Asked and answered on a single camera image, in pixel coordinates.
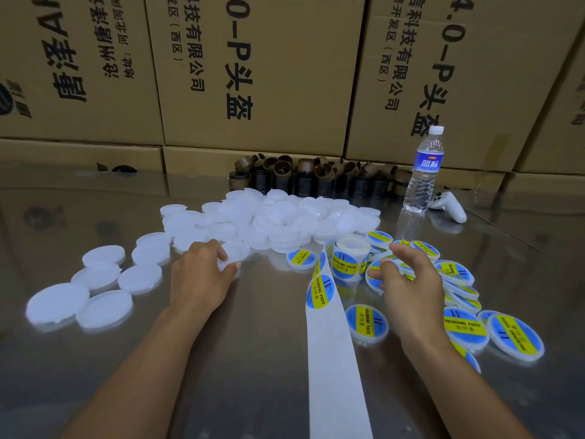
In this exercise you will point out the person's right hand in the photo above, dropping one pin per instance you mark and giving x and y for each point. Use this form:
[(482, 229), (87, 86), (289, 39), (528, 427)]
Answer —
[(416, 306)]

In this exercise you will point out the person's left hand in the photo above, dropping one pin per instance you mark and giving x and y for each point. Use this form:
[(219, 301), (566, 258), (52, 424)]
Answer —
[(201, 283)]

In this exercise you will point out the pile of white plastic lids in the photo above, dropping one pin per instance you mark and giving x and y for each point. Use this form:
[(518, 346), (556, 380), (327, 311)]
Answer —
[(265, 219)]

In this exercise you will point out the sticker roll with backing strip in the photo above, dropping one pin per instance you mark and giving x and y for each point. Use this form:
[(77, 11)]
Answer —
[(336, 379)]

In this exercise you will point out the person's left forearm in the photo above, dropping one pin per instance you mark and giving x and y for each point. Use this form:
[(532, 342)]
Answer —
[(133, 384)]

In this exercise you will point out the person's right forearm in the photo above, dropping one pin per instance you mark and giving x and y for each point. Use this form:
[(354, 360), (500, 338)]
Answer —
[(471, 397)]

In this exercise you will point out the white handheld controller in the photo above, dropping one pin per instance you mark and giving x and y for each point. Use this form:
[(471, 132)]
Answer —
[(449, 206)]

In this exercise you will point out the clear plastic water bottle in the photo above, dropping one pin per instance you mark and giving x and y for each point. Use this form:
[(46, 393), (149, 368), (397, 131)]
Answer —
[(423, 171)]

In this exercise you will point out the row of dark cardboard tubes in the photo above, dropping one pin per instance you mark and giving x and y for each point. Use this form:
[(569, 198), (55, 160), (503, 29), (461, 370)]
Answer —
[(292, 176)]

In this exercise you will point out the stack of brown cardboard boxes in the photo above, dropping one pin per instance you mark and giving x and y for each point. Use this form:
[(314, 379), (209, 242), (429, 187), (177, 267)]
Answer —
[(256, 77)]

